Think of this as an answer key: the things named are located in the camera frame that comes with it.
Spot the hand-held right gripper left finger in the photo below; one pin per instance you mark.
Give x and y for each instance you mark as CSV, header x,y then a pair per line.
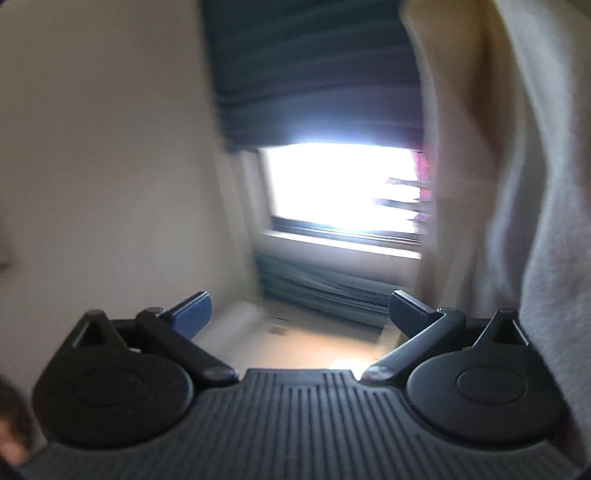
x,y
194,314

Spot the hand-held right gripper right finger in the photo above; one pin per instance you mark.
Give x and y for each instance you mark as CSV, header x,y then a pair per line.
x,y
406,309

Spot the cream pants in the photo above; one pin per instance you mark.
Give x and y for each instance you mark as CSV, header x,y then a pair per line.
x,y
508,161

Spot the dark folded fabric under window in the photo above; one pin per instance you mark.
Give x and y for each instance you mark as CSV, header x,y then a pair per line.
x,y
323,288

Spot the black framed window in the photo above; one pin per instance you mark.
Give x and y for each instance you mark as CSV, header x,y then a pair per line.
x,y
332,194

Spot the blue curtain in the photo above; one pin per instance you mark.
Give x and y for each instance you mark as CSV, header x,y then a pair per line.
x,y
314,69

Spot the wall socket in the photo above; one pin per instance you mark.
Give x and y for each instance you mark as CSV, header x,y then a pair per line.
x,y
278,330

